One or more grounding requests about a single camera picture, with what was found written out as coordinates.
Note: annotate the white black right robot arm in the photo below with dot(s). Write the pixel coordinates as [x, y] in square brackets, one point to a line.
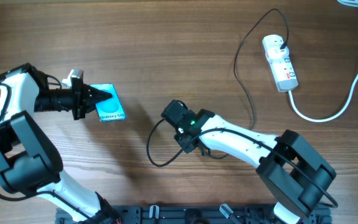
[296, 175]

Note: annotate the white charger adapter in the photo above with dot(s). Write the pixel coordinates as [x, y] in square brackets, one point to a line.
[276, 53]

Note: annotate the white power strip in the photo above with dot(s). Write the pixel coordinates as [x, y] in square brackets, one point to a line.
[282, 70]

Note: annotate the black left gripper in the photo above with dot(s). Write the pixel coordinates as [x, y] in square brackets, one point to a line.
[85, 103]

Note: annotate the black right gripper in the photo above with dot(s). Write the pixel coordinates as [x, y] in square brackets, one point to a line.
[179, 137]

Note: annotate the Galaxy S25 smartphone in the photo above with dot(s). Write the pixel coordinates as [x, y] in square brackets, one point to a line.
[111, 109]

